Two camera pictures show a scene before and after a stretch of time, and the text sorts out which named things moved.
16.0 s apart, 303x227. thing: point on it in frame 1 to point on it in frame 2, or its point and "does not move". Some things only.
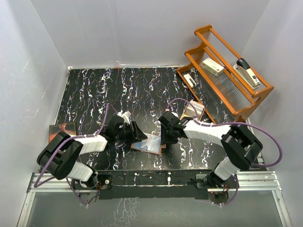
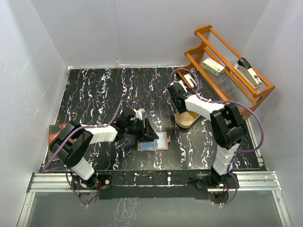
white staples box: (212, 66) does not move
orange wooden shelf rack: (224, 74) does not move
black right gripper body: (167, 136) to (180, 109)
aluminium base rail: (260, 181) does not move
